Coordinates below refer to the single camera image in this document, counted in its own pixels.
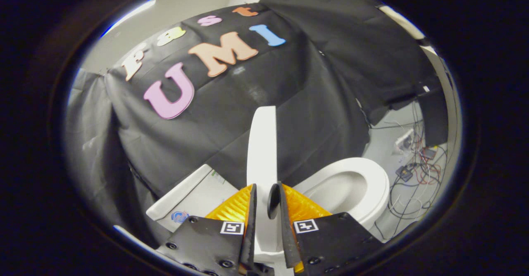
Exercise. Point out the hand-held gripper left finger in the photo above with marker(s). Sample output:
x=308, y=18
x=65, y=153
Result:
x=250, y=234

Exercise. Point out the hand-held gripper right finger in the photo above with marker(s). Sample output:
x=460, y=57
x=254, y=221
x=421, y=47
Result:
x=287, y=234

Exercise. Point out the white toilet lid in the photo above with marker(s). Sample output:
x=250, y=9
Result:
x=261, y=152

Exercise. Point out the white toilet bowl with seat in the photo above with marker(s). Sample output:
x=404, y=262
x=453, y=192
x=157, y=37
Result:
x=351, y=185

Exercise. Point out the black power adapter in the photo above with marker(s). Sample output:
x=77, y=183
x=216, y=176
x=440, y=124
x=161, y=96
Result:
x=404, y=172

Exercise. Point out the black backdrop cloth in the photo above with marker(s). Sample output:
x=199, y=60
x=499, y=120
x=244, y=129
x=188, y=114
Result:
x=248, y=86

